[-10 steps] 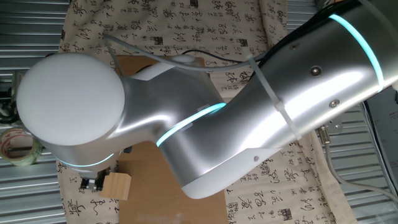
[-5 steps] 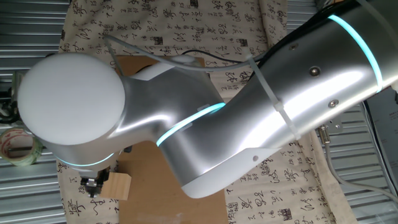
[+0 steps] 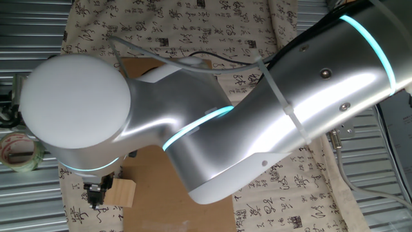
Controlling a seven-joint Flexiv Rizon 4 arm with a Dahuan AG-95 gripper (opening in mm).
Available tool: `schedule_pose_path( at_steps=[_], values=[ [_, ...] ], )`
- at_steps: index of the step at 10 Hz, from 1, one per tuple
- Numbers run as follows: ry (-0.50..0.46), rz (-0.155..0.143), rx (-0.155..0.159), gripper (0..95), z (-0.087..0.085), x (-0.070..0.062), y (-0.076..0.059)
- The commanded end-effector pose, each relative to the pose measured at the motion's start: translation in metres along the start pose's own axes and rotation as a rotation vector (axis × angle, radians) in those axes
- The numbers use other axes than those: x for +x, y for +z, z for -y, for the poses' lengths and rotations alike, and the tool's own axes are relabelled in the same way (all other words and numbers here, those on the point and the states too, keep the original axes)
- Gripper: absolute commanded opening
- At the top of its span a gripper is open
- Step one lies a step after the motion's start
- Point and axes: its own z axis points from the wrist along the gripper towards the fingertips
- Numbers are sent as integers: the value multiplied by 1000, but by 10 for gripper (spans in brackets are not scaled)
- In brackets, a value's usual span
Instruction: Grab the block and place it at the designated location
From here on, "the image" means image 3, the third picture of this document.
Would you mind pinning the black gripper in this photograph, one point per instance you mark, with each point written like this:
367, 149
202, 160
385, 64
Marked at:
107, 185

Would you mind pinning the silver finned camera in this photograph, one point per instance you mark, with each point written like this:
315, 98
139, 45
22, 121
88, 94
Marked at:
16, 87

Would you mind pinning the white zip tie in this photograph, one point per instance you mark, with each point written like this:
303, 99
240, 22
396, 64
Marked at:
280, 100

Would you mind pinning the white calligraphy print cloth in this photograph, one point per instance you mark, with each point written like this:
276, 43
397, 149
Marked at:
193, 19

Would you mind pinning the brown cardboard sheet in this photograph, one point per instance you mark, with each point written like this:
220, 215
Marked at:
154, 199

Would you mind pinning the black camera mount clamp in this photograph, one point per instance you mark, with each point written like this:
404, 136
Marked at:
6, 120

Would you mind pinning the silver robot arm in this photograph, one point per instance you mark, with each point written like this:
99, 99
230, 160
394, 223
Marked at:
225, 129

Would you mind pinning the light wooden block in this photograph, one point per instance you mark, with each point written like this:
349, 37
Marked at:
124, 193

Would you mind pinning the clear packing tape roll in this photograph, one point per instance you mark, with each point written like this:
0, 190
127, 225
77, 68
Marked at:
32, 162

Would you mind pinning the silver metal bracket plate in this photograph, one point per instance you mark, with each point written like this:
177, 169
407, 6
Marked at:
346, 129

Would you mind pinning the dark printed poster board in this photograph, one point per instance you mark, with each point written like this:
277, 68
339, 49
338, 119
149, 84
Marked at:
399, 135

